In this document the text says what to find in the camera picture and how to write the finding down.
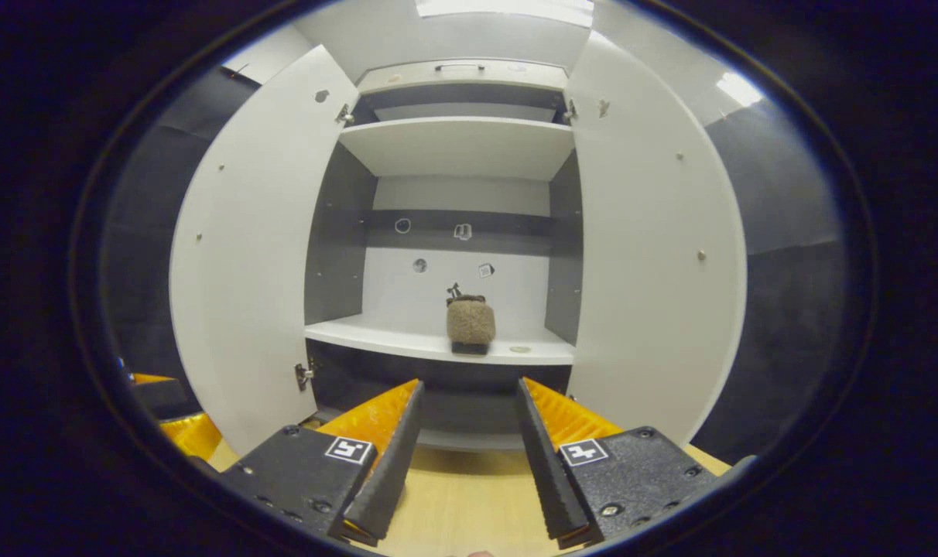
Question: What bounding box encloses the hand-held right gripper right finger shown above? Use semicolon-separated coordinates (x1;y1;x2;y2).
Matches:
514;376;719;550

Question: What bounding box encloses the large ceiling light panel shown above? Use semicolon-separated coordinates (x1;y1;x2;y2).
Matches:
415;0;595;29

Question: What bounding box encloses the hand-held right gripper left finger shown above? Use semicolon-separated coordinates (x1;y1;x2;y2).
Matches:
220;378;426;547

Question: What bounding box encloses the brown fuzzy shoe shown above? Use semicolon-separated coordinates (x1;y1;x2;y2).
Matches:
446;292;498;357

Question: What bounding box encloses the white shoe cabinet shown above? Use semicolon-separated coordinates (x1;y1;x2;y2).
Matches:
303;58;586;453

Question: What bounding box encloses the black backdrop cloth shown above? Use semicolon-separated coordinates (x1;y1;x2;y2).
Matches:
690;99;849;465
101;66;261;388

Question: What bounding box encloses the small ceiling light panel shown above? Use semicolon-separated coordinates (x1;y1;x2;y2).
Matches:
715;72;764;108

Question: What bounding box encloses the white shoe cabinet door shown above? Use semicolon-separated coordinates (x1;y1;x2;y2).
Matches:
563;31;748;448
169;44;360;457

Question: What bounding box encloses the white cabinet drawer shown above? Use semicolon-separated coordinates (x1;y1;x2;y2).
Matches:
357;59;570;95

